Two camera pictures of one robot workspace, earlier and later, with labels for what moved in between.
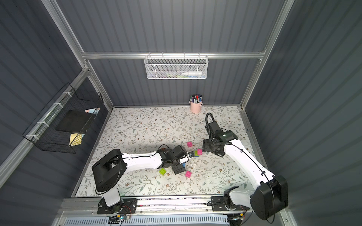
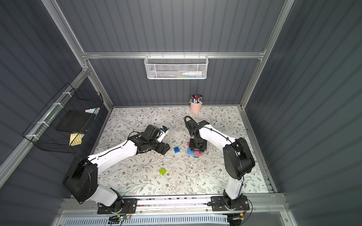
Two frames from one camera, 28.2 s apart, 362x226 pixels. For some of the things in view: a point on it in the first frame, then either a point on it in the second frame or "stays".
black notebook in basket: (74, 121) stays
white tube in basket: (192, 73) stays
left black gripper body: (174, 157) -> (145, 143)
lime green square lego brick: (162, 171) stays
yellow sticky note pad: (75, 139) stays
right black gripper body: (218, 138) -> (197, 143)
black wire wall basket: (57, 127) stays
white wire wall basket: (176, 67) stays
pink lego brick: (188, 174) -> (198, 153)
